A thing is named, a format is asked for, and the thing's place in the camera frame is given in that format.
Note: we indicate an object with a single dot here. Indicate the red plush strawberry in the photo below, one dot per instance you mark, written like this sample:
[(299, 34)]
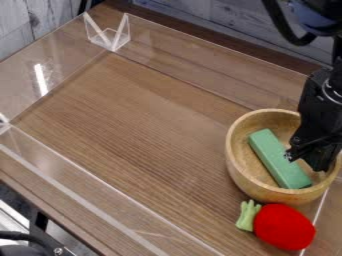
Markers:
[(277, 224)]

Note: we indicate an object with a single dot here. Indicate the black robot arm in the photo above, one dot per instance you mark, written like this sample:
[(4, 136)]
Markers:
[(319, 16)]

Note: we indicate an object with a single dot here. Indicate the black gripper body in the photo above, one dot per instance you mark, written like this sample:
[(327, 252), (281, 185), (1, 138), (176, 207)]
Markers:
[(319, 109)]

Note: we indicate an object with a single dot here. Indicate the clear acrylic corner bracket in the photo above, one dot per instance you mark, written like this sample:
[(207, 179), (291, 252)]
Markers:
[(108, 38)]

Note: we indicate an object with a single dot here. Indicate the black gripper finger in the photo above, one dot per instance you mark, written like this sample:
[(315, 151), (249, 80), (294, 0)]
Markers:
[(323, 156)]

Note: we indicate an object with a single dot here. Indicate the clear acrylic front wall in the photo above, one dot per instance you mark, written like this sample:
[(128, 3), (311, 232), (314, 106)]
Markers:
[(103, 216)]

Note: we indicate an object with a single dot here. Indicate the black metal table bracket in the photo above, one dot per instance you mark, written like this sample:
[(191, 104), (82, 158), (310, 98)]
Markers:
[(37, 230)]

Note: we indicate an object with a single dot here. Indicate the green rectangular block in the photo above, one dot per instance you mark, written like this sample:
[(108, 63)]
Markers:
[(287, 173)]

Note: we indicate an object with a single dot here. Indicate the brown wooden bowl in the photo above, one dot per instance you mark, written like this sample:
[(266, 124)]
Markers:
[(246, 169)]

